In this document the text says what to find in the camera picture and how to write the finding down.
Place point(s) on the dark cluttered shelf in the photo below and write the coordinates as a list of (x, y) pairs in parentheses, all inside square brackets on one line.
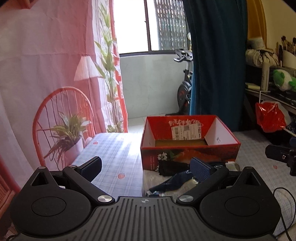
[(286, 98)]

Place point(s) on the dark blue packaged item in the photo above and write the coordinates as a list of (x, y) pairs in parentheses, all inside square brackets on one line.
[(174, 183)]

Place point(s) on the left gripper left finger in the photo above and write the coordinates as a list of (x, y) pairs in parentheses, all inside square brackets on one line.
[(81, 178)]

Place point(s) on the red strawberry cardboard box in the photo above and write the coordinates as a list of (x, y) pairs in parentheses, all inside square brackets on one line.
[(179, 138)]

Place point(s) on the plaid tablecloth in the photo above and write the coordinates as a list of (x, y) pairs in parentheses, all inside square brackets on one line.
[(121, 173)]

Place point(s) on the beige bundled bag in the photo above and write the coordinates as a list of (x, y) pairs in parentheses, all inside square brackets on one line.
[(257, 53)]

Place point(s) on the black exercise bike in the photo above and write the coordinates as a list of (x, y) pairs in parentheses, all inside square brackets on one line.
[(184, 90)]

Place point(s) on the red plastic bag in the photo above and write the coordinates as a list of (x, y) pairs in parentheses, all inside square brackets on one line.
[(270, 117)]

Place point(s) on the black grey glove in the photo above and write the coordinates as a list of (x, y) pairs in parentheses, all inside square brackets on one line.
[(170, 168)]

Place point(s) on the white cloth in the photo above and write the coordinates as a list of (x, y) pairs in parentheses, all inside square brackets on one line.
[(152, 179)]

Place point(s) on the green white plush toy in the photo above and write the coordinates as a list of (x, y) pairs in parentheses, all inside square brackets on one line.
[(283, 80)]

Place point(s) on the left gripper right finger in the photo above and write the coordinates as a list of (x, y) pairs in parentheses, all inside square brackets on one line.
[(209, 178)]

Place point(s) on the white brush holder cup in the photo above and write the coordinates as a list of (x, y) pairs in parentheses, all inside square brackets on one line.
[(289, 60)]

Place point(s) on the pink printed backdrop curtain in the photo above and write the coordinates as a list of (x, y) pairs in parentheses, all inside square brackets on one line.
[(41, 48)]

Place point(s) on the dark teal curtain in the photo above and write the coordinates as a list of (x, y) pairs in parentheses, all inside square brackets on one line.
[(219, 40)]

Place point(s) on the white spray bottle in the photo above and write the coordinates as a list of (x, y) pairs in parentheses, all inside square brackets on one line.
[(265, 76)]

